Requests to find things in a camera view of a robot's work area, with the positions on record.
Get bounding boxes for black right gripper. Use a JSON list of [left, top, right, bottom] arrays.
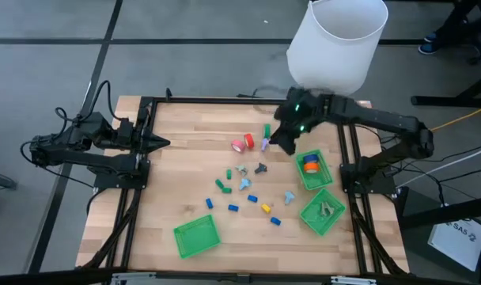
[[268, 86, 335, 156]]

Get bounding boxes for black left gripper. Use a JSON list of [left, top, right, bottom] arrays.
[[119, 118, 171, 153]]

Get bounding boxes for green plastic mesh basket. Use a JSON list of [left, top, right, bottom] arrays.
[[172, 214, 222, 260], [299, 188, 347, 238], [294, 149, 335, 192]]

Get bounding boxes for white shade silver table lamp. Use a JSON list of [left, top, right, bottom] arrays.
[[286, 0, 389, 97]]

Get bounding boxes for black desk beam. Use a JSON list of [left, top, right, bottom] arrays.
[[398, 195, 481, 230]]

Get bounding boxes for white printed paper sheet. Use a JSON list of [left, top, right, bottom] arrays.
[[426, 218, 481, 273]]

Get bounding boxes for person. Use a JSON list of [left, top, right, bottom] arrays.
[[436, 0, 481, 40]]

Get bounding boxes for black aluminium table frame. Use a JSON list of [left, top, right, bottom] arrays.
[[76, 87, 410, 278]]

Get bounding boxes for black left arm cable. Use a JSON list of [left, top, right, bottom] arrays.
[[54, 80, 123, 127]]

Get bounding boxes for silver camera mount bracket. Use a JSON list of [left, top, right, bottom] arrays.
[[330, 275, 378, 285], [112, 272, 157, 285]]

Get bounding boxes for black desk leg frame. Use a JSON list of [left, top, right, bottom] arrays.
[[411, 0, 481, 108]]

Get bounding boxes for yellow extension cable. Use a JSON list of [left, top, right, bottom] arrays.
[[430, 102, 481, 134]]

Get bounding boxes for white floor cable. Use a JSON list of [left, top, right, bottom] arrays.
[[398, 143, 481, 188]]

